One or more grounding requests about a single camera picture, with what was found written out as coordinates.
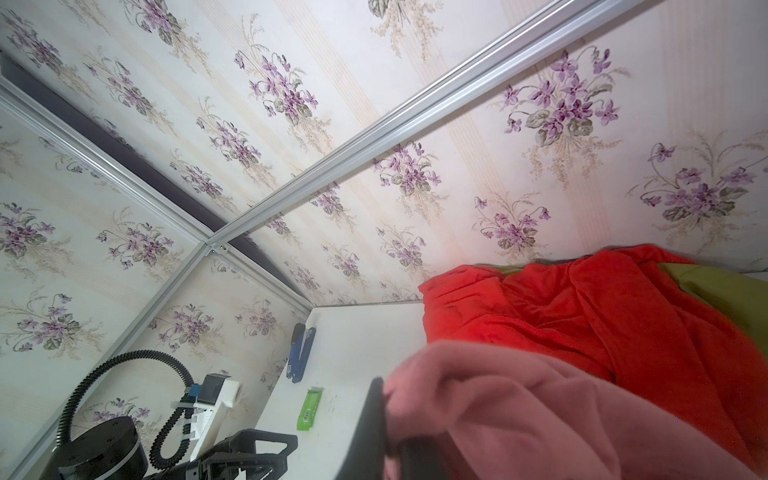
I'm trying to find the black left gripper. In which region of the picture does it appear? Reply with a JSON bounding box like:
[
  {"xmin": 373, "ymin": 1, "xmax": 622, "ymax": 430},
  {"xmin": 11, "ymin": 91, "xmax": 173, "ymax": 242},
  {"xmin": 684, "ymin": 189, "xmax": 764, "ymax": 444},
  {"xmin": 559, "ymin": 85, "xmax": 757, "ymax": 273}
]
[{"xmin": 144, "ymin": 429, "xmax": 298, "ymax": 480}]

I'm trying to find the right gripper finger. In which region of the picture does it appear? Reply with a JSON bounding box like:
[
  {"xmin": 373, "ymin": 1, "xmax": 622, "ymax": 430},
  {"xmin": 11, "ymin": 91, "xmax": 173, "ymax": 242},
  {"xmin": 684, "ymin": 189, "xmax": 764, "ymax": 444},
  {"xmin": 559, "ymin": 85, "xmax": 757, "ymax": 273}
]
[{"xmin": 336, "ymin": 377, "xmax": 450, "ymax": 480}]

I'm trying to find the pink cloth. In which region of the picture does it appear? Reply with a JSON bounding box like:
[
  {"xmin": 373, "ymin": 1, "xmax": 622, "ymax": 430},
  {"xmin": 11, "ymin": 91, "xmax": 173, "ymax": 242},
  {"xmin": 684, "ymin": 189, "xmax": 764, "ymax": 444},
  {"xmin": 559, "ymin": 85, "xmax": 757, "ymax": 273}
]
[{"xmin": 383, "ymin": 341, "xmax": 754, "ymax": 479}]

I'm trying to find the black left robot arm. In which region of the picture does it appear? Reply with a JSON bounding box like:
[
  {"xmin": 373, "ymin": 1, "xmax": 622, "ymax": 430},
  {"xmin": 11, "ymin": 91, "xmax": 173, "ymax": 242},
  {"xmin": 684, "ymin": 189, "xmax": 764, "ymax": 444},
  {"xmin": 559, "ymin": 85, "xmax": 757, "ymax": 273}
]
[{"xmin": 41, "ymin": 417, "xmax": 298, "ymax": 480}]

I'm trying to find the red cloth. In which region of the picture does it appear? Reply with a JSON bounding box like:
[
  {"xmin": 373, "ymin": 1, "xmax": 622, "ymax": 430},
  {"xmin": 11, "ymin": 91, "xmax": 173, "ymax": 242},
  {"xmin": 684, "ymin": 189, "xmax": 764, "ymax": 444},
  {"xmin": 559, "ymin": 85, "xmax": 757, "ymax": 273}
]
[{"xmin": 420, "ymin": 245, "xmax": 767, "ymax": 474}]

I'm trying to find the olive green cloth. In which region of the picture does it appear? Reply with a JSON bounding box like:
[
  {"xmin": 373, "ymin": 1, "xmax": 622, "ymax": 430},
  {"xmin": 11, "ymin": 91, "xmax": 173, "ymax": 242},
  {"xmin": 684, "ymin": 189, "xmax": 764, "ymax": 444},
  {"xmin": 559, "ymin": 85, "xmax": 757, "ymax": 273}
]
[{"xmin": 479, "ymin": 259, "xmax": 768, "ymax": 361}]

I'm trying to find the small green packet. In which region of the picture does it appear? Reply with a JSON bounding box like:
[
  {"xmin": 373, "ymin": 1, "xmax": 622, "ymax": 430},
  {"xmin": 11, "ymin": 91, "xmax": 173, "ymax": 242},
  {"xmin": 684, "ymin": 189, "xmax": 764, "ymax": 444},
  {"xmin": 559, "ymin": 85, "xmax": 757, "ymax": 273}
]
[{"xmin": 296, "ymin": 387, "xmax": 323, "ymax": 431}]

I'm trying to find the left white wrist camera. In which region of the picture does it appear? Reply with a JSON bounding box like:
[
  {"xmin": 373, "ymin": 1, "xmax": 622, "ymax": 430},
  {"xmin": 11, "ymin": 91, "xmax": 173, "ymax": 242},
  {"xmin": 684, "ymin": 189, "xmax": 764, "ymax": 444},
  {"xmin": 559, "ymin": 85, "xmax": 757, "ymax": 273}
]
[{"xmin": 182, "ymin": 373, "xmax": 241, "ymax": 461}]

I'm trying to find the black corrugated cable hose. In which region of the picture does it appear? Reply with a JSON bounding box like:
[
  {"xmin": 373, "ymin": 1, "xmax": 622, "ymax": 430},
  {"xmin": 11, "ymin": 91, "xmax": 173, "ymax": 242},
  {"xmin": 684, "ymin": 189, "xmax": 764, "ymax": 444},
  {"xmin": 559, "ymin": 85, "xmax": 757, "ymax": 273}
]
[{"xmin": 55, "ymin": 349, "xmax": 199, "ymax": 471}]

